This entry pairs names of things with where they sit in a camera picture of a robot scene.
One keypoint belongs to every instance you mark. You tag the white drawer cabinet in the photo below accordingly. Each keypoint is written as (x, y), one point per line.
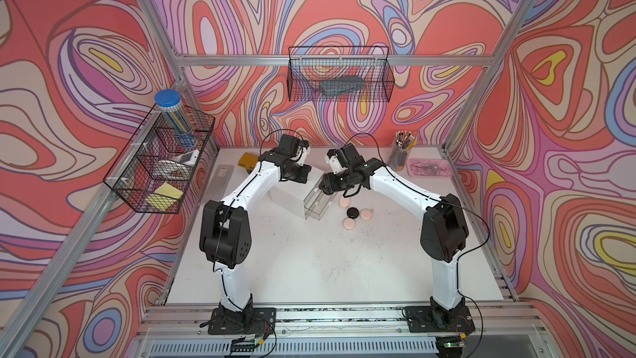
(290, 195)

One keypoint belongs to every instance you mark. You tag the dark grey item in basket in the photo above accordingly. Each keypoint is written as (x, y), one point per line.
(341, 86)

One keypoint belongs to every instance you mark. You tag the pink earphone case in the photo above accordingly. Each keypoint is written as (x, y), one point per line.
(344, 202)
(366, 214)
(349, 224)

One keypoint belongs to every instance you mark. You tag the clear drawer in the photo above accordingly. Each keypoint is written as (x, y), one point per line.
(317, 203)

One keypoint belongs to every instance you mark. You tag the yellow sponge block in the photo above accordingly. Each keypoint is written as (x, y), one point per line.
(248, 161)

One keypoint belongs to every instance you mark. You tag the black wire basket back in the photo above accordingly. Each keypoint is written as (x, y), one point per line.
(309, 65)

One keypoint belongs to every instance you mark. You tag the white item in basket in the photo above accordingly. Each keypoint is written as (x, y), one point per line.
(188, 159)

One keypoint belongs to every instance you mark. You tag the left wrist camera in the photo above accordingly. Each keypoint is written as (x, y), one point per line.
(293, 148)

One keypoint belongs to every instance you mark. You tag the yellow sticky notes pad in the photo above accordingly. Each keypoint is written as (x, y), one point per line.
(164, 197)

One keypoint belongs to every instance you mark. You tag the clear pen holder cup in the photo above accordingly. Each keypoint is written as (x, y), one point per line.
(401, 147)

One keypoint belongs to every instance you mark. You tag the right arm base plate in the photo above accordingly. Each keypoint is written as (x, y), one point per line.
(434, 318)

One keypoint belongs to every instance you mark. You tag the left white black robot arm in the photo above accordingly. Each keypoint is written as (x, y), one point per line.
(225, 235)

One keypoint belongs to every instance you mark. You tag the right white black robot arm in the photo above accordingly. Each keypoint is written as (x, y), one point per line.
(444, 229)

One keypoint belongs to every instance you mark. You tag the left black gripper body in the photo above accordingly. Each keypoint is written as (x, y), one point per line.
(298, 174)

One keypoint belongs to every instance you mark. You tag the black earphone case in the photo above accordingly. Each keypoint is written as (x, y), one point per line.
(352, 213)

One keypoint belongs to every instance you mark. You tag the pink earphone case top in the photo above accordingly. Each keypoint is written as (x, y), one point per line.
(344, 202)

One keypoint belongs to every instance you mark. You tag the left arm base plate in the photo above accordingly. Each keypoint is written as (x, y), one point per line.
(258, 321)

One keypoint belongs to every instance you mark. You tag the pink earphone case bottom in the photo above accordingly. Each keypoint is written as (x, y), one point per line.
(349, 224)

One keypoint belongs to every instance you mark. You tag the blue lid pencil tube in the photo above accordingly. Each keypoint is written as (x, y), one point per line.
(169, 101)

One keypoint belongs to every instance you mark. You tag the pink transparent pencil case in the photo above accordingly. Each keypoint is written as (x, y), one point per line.
(433, 168)

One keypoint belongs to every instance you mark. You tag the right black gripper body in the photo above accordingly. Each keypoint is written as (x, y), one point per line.
(339, 181)

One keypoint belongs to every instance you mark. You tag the black wire basket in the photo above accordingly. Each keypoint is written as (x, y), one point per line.
(309, 65)
(147, 161)

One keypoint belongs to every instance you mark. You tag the black wire basket left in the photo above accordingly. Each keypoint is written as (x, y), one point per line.
(147, 161)

